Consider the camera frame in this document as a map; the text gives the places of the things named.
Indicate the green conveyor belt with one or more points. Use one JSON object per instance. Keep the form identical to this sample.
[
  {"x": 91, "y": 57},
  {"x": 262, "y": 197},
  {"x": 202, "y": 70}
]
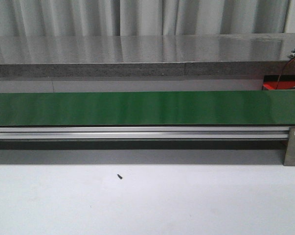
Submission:
[{"x": 148, "y": 108}]

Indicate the red plastic bin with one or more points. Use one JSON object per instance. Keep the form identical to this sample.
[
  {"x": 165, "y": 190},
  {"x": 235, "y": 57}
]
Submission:
[{"x": 274, "y": 82}]

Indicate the grey stone shelf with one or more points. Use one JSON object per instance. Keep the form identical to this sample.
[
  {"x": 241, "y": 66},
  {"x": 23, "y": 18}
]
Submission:
[{"x": 130, "y": 56}]

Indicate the grey pleated curtain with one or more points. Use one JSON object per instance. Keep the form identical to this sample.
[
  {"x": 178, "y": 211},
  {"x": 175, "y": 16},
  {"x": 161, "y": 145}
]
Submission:
[{"x": 141, "y": 17}]

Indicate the aluminium conveyor frame rail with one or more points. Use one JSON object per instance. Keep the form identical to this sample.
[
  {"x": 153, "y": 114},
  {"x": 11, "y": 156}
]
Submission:
[{"x": 144, "y": 132}]

